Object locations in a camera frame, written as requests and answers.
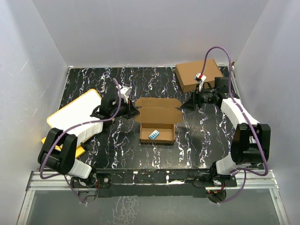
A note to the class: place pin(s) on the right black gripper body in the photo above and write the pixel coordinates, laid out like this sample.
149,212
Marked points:
203,97

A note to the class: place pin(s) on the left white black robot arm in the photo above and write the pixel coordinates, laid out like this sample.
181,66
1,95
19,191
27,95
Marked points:
57,156

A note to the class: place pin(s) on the white board yellow rim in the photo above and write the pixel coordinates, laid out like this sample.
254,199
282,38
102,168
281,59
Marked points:
78,112

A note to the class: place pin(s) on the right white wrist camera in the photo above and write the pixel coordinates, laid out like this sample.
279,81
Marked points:
200,78

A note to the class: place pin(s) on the small blue plastic piece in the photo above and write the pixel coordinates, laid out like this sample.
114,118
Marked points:
154,134

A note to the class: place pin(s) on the aluminium frame rail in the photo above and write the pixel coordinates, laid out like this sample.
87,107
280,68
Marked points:
61,183

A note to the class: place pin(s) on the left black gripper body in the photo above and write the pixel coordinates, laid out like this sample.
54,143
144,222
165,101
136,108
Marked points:
123,110

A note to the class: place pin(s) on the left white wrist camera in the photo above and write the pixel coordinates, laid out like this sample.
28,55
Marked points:
125,93

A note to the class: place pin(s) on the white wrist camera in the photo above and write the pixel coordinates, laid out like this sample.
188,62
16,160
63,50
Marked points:
200,78
125,93

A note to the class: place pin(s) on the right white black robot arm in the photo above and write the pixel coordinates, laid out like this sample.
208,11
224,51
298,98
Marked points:
251,140

